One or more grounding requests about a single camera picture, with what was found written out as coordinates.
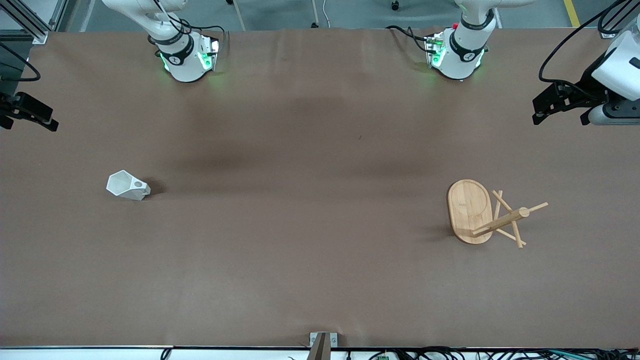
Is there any white faceted cup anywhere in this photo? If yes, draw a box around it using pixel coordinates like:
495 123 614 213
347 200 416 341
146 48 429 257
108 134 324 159
106 170 152 201

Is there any wooden cup rack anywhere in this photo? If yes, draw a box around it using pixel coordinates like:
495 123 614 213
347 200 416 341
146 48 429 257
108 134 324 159
446 179 549 249

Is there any large table cover sheet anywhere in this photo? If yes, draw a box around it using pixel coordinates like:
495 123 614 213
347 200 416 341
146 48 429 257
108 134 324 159
0 27 640 349

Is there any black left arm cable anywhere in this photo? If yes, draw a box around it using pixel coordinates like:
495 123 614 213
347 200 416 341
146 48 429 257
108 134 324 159
538 0 640 97

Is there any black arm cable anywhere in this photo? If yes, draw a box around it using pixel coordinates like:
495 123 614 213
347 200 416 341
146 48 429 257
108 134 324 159
0 42 42 82
538 0 640 97

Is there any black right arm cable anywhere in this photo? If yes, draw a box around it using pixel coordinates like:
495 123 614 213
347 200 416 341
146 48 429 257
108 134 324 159
0 42 42 82

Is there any aluminium frame post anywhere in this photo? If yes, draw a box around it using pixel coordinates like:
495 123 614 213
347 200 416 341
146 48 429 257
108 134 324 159
0 0 69 46

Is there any black left base cable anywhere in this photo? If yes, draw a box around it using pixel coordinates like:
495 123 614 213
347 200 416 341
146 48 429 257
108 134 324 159
386 25 434 54

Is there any white table edge rail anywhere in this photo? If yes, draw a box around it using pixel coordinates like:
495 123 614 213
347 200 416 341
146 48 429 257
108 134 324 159
0 345 640 360

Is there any black cable bundle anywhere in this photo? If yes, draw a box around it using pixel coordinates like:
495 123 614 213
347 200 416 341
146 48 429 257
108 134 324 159
370 346 640 360

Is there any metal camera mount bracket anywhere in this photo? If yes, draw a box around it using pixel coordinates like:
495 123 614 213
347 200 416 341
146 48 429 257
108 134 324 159
309 331 339 360

